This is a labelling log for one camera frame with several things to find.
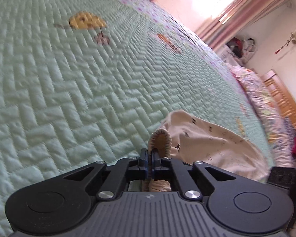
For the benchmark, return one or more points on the green bee print quilted bedspread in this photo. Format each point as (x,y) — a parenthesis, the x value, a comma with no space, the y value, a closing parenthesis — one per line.
(88,66)

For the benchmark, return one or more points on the pink floral duvet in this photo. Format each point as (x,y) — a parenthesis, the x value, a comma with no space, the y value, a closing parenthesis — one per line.
(256,91)

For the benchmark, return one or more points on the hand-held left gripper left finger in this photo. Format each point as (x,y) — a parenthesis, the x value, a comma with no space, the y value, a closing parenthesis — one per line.
(143,164)

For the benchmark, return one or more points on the wooden bed headboard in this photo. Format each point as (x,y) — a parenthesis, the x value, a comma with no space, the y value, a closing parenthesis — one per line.
(281,98)

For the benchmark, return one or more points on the white plastic bag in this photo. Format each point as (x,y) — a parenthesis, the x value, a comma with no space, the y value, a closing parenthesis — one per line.
(251,49)

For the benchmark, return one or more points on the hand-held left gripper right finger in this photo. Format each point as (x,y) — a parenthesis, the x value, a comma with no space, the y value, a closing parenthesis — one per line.
(156,164)

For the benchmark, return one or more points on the beige smiley print pants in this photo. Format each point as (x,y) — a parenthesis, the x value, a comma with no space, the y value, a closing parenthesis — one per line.
(212,148)

